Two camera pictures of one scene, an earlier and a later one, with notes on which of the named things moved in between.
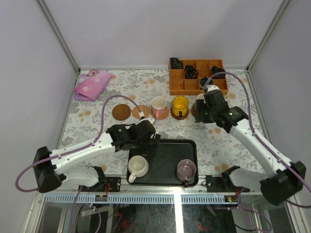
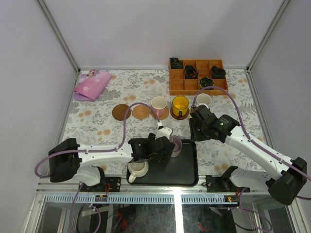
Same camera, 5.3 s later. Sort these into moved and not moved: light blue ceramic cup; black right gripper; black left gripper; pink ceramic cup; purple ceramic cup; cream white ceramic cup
Moved: black right gripper; black left gripper; purple ceramic cup
Not moved: cream white ceramic cup; pink ceramic cup; light blue ceramic cup
